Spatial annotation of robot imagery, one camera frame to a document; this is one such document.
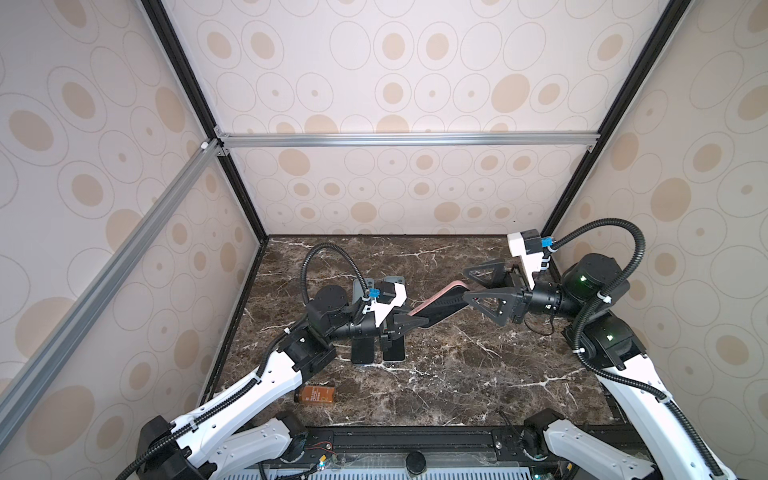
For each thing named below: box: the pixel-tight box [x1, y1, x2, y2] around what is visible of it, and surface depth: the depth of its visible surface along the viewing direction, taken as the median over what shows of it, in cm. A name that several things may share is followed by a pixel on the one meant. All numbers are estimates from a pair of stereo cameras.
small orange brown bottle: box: [294, 386, 335, 403], surface depth 80 cm
